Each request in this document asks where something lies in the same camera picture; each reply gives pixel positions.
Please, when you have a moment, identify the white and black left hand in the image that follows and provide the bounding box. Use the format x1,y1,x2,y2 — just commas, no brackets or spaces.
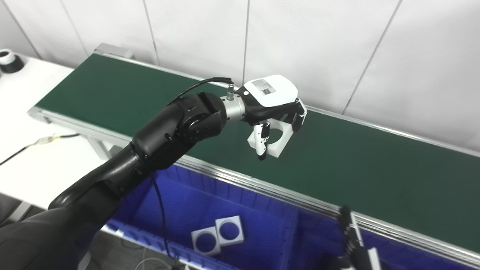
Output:
238,74,308,161

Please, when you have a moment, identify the white and black right hand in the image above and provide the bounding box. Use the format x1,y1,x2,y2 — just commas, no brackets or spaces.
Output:
336,205,381,270

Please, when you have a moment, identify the white square part with hole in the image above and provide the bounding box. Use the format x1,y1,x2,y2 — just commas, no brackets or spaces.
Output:
247,119,293,158
191,226,222,257
215,216,245,247

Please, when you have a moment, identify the blue bin with black parts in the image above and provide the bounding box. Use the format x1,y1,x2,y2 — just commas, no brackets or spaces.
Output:
292,210,480,270

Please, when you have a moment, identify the blue bin with white parts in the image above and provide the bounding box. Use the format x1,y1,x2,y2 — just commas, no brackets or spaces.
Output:
103,165,300,270

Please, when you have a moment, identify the grey conveyor end box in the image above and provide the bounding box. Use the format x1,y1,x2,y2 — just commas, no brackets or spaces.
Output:
94,43,134,59

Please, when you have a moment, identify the aluminium conveyor support leg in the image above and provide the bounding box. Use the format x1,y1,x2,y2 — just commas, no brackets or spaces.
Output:
84,135,114,161

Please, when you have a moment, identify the black and white round cup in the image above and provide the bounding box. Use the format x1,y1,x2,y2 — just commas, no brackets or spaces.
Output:
0,49,25,74

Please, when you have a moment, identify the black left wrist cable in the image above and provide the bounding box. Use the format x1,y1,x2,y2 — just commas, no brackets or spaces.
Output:
150,77,235,263

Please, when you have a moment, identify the green conveyor with aluminium frame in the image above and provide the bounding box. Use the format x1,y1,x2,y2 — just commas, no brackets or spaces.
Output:
28,43,480,269

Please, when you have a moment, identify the black floor cable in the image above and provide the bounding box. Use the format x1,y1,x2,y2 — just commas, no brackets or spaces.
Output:
0,133,81,167

